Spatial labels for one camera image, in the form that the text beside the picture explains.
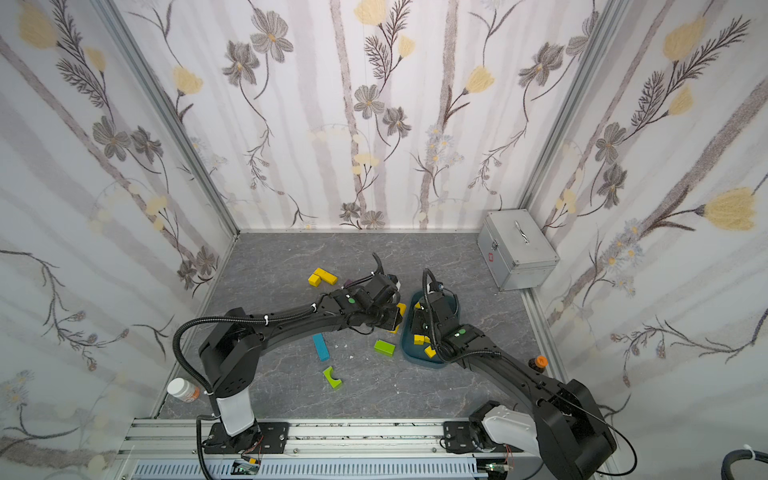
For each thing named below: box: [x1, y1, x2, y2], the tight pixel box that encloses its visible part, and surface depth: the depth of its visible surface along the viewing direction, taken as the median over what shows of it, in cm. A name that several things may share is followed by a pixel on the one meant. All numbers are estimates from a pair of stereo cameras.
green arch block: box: [323, 366, 343, 391], surface depth 84 cm
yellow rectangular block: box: [413, 334, 431, 345], surface depth 90 cm
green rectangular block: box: [374, 340, 397, 357], surface depth 89 cm
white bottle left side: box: [167, 378, 201, 403], surface depth 78 cm
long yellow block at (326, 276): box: [314, 267, 339, 286], surface depth 107 cm
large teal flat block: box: [312, 333, 331, 362], surface depth 90 cm
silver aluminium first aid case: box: [477, 208, 560, 291], surface depth 99 cm
